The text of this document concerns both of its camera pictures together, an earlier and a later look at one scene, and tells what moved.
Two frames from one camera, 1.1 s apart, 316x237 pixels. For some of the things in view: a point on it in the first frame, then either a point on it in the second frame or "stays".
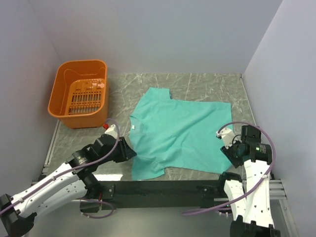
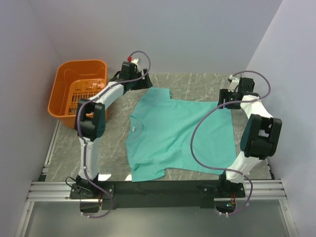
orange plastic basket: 79,93 stays
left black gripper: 126,152 → 144,83
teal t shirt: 180,135 stays
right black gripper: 227,152 → 224,94
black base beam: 158,193 stays
